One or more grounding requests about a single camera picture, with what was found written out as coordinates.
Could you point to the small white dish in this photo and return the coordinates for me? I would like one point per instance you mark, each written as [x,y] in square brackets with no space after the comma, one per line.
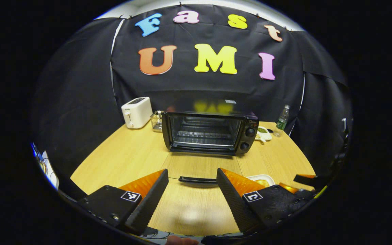
[263,133]

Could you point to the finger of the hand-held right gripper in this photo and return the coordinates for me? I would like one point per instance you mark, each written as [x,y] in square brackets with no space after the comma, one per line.
[306,179]
[288,188]

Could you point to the black tripod stand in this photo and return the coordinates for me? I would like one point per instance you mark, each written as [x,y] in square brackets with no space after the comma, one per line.
[345,143]

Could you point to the black electric oven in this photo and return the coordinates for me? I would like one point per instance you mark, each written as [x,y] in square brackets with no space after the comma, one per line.
[247,136]

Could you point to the white toaster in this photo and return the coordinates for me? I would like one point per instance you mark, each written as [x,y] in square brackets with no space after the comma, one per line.
[136,112]

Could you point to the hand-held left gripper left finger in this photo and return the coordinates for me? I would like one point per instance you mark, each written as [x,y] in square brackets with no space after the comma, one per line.
[150,204]

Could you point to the black backdrop cloth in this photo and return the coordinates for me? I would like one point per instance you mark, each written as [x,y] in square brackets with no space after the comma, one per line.
[189,86]

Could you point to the round golden bread bun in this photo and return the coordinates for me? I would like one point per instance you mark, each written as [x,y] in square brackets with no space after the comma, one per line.
[263,183]

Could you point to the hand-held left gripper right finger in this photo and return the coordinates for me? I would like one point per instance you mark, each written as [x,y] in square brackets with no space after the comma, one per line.
[233,200]

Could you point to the white square plate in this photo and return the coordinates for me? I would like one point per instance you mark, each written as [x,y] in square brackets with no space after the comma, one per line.
[252,177]

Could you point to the clear plastic water bottle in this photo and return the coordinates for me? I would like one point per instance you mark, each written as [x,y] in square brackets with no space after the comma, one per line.
[282,120]

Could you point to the white printed sheet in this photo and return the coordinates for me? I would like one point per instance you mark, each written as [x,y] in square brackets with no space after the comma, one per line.
[46,166]

